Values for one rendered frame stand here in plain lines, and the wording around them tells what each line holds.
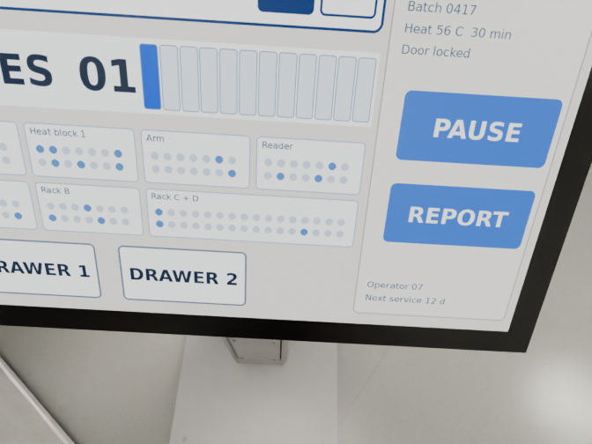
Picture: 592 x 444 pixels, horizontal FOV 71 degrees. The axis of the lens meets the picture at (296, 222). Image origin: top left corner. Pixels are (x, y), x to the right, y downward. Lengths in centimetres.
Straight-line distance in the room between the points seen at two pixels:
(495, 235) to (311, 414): 101
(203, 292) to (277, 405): 96
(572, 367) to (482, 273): 127
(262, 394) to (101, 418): 45
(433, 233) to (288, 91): 14
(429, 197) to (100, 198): 23
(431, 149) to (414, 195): 3
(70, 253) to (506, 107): 31
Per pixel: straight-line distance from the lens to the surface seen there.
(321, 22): 27
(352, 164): 28
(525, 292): 36
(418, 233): 31
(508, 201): 32
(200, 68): 28
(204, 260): 31
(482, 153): 30
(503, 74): 30
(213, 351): 130
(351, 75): 27
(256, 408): 127
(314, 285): 32
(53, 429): 134
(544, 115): 31
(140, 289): 34
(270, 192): 29
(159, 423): 134
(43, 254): 36
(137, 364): 138
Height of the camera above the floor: 130
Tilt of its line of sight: 63 degrees down
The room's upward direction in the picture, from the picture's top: 5 degrees clockwise
